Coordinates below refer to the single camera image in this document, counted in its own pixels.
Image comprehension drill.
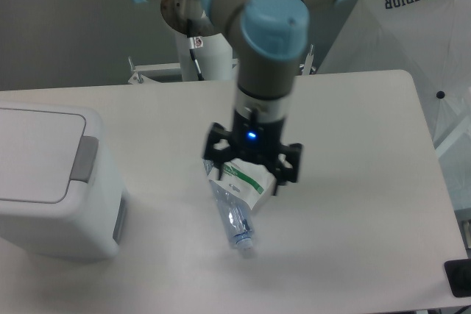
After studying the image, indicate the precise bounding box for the black device at table edge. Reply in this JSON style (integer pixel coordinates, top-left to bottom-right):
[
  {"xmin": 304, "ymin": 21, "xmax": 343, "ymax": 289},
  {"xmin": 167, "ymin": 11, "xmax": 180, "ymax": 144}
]
[{"xmin": 444, "ymin": 259, "xmax": 470, "ymax": 298}]

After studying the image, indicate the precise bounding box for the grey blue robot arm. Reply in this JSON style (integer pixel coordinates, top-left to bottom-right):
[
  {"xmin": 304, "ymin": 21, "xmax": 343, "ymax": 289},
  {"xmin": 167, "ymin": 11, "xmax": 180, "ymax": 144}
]
[{"xmin": 138, "ymin": 0, "xmax": 344, "ymax": 185}]

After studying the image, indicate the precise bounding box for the white metal frame bracket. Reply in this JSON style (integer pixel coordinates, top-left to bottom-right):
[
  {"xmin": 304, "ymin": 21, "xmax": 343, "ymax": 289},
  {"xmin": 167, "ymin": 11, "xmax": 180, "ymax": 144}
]
[{"xmin": 127, "ymin": 44, "xmax": 317, "ymax": 85}]

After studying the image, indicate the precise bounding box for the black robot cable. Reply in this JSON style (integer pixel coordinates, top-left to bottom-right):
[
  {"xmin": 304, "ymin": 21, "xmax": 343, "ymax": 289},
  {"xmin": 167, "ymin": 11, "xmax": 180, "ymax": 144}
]
[{"xmin": 185, "ymin": 18, "xmax": 205, "ymax": 82}]

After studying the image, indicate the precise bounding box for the crushed clear plastic bottle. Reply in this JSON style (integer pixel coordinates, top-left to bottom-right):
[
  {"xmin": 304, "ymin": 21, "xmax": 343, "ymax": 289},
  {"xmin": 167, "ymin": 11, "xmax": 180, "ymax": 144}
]
[{"xmin": 203, "ymin": 160, "xmax": 255, "ymax": 259}]

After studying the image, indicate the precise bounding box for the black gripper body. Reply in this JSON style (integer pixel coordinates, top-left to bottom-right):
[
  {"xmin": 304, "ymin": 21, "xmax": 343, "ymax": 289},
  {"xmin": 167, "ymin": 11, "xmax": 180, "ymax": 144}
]
[{"xmin": 230, "ymin": 110, "xmax": 286, "ymax": 167}]

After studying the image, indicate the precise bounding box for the white push-button trash can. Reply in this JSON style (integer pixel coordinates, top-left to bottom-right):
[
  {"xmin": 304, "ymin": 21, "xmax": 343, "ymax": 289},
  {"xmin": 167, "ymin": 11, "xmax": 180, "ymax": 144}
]
[{"xmin": 1, "ymin": 101, "xmax": 127, "ymax": 260}]

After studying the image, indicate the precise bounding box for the white superior umbrella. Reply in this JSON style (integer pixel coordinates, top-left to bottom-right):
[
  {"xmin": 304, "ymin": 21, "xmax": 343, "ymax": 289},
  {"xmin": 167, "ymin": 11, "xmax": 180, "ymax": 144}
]
[{"xmin": 319, "ymin": 0, "xmax": 470, "ymax": 210}]

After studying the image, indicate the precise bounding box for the white green plastic pouch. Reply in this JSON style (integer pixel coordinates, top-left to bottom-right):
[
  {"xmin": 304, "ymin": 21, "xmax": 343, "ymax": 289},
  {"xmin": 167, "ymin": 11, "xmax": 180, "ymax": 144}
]
[{"xmin": 203, "ymin": 159, "xmax": 276, "ymax": 213}]

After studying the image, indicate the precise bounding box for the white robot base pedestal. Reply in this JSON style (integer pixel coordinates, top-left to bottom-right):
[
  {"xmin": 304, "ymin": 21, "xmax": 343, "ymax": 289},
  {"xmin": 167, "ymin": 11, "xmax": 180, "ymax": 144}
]
[{"xmin": 160, "ymin": 0, "xmax": 237, "ymax": 82}]

